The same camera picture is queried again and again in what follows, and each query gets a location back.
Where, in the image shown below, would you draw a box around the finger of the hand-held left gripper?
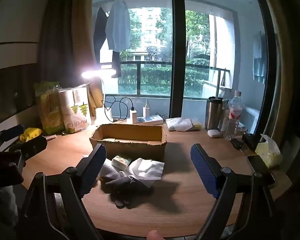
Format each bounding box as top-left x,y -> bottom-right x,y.
9,135 -> 48,164
0,124 -> 25,146

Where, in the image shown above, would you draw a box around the paper cup pack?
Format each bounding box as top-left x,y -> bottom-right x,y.
58,84 -> 92,134

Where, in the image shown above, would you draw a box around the dark window frame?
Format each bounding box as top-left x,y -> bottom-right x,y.
170,0 -> 186,119

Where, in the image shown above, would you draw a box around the clear water bottle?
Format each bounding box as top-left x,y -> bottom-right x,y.
224,91 -> 244,140

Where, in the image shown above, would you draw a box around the steel thermos cup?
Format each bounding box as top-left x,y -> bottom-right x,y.
205,96 -> 224,130

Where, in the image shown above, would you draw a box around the yellow snack packet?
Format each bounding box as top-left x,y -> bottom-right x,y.
19,127 -> 43,143

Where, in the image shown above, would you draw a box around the white power strip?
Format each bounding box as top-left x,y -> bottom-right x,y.
126,114 -> 163,125

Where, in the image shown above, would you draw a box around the balcony railing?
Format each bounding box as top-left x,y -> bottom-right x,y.
100,61 -> 232,98

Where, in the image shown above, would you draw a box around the yellow tissue pack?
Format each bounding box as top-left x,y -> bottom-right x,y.
254,134 -> 283,168

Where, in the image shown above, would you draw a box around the white soft cloth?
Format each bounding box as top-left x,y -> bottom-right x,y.
120,158 -> 165,188

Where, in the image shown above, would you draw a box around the black charging cable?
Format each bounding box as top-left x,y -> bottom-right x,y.
101,97 -> 135,122

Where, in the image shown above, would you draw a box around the cardboard box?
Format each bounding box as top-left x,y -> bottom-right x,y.
89,124 -> 167,162

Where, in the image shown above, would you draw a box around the white mesh cloth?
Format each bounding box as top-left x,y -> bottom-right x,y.
82,155 -> 123,180

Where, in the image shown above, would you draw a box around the green plastic packet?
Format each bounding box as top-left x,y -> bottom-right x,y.
34,81 -> 65,135

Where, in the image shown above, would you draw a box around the brown paper bag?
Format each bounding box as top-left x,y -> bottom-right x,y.
86,79 -> 104,117

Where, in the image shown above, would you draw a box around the hanging light blue towels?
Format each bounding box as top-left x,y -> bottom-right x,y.
252,31 -> 267,84

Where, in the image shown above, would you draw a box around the slim white charger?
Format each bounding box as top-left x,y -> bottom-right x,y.
142,99 -> 150,118

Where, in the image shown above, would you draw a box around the hanging dark garment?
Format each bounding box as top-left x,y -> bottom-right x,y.
93,6 -> 109,63

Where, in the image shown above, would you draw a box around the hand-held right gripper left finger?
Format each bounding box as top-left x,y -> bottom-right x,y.
16,144 -> 107,240

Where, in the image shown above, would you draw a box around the grey knit glove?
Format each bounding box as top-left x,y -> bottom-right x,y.
105,175 -> 155,209

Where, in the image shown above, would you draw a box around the white lamp base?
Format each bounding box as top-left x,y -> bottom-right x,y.
81,68 -> 115,127

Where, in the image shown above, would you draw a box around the person's left forearm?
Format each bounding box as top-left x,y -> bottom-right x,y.
0,186 -> 19,227

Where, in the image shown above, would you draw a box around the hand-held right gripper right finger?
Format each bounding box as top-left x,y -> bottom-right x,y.
190,144 -> 278,240

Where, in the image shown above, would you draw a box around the folded white towel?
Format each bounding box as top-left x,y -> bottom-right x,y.
165,117 -> 193,132

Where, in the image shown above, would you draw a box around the small tissue pack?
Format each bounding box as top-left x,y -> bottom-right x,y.
112,155 -> 132,172

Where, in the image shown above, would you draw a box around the brown curtain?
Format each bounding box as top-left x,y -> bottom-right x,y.
37,0 -> 102,95

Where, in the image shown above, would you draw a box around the black key fob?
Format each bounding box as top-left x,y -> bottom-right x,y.
230,133 -> 259,155

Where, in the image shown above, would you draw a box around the hanging white shirt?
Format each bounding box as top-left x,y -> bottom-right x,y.
105,0 -> 132,52

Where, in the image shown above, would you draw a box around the person's right hand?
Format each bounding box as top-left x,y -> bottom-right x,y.
147,230 -> 163,240

